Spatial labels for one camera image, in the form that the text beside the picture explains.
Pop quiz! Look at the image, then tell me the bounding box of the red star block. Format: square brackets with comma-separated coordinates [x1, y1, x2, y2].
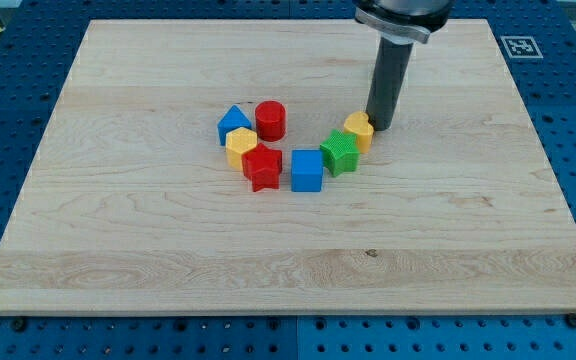
[242, 143, 282, 192]

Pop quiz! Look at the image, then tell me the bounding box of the green star block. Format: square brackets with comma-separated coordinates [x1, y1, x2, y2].
[320, 129, 360, 177]

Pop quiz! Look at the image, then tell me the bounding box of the yellow hexagon block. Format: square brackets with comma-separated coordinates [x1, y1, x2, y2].
[225, 127, 258, 171]

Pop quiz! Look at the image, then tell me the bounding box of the red cylinder block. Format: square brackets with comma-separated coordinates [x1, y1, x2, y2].
[255, 100, 286, 142]

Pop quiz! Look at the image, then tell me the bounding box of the light wooden board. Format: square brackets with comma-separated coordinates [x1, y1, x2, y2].
[0, 19, 576, 316]

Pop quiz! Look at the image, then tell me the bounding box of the blue cube block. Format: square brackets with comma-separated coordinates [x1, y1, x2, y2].
[291, 149, 323, 192]

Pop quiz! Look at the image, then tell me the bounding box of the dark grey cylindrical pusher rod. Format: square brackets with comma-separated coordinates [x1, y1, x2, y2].
[366, 38, 413, 131]

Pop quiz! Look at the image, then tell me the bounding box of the white fiducial marker tag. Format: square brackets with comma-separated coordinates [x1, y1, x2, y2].
[501, 36, 543, 59]

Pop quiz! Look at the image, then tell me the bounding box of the yellow heart block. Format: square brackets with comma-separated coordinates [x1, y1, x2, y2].
[343, 111, 374, 154]

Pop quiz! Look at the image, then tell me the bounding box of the blue triangle block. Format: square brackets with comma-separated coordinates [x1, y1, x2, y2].
[217, 105, 252, 146]

